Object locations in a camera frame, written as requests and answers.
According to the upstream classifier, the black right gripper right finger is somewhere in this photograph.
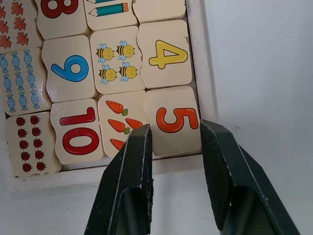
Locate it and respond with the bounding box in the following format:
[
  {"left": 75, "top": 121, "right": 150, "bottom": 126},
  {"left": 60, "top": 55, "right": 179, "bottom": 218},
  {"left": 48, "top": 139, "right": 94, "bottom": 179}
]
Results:
[{"left": 200, "top": 118, "right": 301, "bottom": 235}]

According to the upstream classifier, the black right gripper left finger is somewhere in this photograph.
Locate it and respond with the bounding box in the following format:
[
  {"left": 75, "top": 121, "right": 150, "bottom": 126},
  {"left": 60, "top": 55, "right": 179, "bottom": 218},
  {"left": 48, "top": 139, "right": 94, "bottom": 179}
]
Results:
[{"left": 84, "top": 123, "right": 154, "bottom": 235}]

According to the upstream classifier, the orange number five tile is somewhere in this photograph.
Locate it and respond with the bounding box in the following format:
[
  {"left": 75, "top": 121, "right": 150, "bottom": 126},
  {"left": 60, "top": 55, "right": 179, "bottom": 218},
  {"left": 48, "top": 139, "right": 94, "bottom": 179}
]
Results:
[{"left": 143, "top": 85, "right": 203, "bottom": 157}]

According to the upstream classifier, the red number ten tile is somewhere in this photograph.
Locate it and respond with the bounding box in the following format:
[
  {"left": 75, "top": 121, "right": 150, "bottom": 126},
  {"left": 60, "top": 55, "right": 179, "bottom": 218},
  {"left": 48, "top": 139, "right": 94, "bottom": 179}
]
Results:
[{"left": 50, "top": 98, "right": 106, "bottom": 165}]

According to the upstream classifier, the white wooden puzzle board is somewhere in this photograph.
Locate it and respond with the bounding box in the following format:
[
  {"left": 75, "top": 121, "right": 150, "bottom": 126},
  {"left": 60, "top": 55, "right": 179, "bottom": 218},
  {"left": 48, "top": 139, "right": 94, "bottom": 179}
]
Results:
[{"left": 0, "top": 0, "right": 220, "bottom": 193}]

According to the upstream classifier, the blue number nine tile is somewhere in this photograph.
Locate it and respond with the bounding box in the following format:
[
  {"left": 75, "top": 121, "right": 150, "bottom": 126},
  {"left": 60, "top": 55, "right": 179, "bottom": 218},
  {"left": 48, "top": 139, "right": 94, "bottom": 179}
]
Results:
[{"left": 41, "top": 35, "right": 98, "bottom": 103}]

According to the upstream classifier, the yellow number four tile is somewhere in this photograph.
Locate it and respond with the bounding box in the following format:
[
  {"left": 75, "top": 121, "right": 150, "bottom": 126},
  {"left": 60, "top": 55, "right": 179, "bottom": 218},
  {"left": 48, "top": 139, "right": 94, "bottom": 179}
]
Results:
[{"left": 136, "top": 19, "right": 195, "bottom": 90}]

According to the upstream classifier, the red number eight tile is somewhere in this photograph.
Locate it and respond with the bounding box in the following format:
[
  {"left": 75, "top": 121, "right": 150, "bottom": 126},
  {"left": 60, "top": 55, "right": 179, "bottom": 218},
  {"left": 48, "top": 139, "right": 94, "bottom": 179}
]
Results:
[{"left": 34, "top": 0, "right": 91, "bottom": 40}]

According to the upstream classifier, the orange carrots picture tile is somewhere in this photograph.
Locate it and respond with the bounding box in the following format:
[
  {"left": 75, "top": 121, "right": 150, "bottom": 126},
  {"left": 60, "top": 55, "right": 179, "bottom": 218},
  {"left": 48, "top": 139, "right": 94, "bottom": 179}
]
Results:
[{"left": 97, "top": 90, "right": 150, "bottom": 158}]

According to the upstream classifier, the red ladybugs picture tile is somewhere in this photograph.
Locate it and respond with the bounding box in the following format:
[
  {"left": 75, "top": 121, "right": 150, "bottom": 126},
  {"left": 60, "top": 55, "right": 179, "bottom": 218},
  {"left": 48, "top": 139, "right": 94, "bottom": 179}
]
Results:
[{"left": 4, "top": 111, "right": 63, "bottom": 178}]

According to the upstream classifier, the four bees picture tile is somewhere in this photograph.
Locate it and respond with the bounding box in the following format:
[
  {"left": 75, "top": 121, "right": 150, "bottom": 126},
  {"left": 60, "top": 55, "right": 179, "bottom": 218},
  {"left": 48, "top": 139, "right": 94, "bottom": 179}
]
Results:
[{"left": 89, "top": 25, "right": 148, "bottom": 95}]

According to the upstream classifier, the blue candies picture tile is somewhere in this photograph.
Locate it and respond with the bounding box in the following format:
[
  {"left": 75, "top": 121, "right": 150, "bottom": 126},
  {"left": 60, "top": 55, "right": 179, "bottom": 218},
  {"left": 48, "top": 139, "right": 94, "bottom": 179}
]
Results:
[{"left": 0, "top": 47, "right": 51, "bottom": 117}]

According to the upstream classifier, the pencils picture tile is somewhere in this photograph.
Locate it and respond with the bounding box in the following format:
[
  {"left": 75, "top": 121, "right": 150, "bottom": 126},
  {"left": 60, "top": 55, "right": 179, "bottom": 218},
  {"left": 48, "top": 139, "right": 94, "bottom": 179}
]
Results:
[{"left": 83, "top": 0, "right": 139, "bottom": 32}]

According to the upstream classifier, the plain cream wooden tile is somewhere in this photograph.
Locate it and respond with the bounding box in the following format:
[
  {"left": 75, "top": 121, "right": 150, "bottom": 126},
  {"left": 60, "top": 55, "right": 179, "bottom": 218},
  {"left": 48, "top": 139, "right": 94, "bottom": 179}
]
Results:
[{"left": 132, "top": 0, "right": 187, "bottom": 24}]

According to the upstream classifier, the orange maple leaves picture tile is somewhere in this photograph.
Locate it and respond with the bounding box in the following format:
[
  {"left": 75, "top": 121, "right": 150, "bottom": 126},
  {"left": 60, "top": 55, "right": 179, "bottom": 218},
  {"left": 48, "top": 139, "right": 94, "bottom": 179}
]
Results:
[{"left": 0, "top": 0, "right": 44, "bottom": 55}]

